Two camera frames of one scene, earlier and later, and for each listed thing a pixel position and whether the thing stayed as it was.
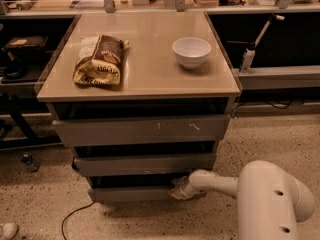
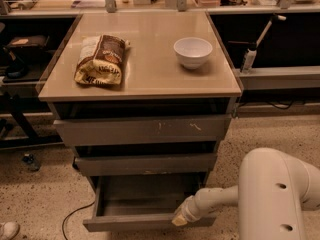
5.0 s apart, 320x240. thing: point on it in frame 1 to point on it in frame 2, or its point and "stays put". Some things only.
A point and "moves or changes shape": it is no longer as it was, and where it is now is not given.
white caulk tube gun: (249, 52) stays put
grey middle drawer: (148, 164) stays put
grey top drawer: (120, 130) stays put
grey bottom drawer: (139, 195) moves or changes shape
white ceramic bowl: (191, 52) stays put
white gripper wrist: (190, 185) to (189, 207)
